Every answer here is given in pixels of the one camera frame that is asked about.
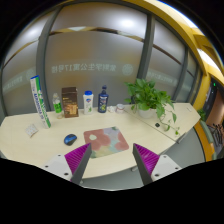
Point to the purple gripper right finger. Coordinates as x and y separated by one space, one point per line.
146 161

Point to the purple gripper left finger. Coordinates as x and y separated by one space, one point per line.
77 161

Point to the blue black computer mouse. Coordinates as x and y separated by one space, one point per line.
70 139

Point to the floral pastel mouse pad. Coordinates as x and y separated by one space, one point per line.
105 142

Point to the small white packet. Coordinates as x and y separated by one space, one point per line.
31 130

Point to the small white cup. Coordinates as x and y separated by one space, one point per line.
120 108

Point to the green potted plant white pot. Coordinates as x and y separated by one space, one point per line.
144 98

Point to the clear green label bottle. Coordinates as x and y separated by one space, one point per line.
57 106

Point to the white lotion bottle blue cap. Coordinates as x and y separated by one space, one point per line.
88 102

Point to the brown carton box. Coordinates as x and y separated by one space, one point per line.
70 102

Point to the dark blue shampoo bottle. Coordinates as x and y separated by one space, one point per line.
103 100

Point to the tall white green tube box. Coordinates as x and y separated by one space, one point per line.
39 101

